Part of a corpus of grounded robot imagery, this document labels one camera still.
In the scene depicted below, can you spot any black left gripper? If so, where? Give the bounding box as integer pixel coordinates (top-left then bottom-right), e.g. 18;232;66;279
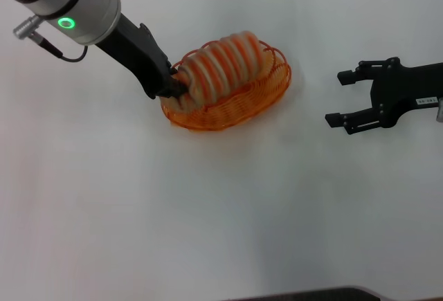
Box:
95;12;190;102

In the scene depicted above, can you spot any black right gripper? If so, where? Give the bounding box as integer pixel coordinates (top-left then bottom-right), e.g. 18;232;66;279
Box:
324;57;443;136

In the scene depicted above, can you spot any orange striped bread loaf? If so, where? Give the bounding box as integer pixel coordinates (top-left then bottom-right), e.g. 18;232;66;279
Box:
172;30;264;111

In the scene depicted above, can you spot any orange woven plastic basket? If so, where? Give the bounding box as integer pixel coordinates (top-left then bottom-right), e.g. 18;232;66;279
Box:
161;37;293;133

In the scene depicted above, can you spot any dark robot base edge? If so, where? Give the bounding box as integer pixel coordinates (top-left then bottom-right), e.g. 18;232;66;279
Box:
231;285;385;301

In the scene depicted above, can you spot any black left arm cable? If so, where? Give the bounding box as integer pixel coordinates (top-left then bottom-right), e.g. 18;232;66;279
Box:
12;15;89;62

